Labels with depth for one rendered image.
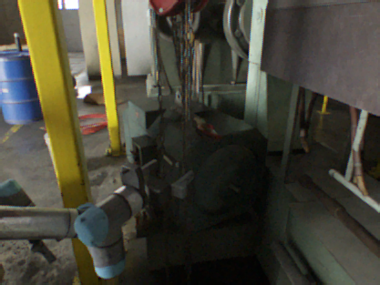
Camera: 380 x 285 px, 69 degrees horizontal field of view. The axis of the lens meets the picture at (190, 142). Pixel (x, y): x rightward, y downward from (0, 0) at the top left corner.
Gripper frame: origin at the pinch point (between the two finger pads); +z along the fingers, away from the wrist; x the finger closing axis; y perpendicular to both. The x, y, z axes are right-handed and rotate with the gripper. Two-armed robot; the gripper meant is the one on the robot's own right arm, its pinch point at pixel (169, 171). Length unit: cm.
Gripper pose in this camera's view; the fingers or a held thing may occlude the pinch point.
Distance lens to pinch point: 83.8
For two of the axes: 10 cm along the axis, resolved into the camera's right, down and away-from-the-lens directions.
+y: 0.0, 9.2, 4.0
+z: 5.2, -3.4, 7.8
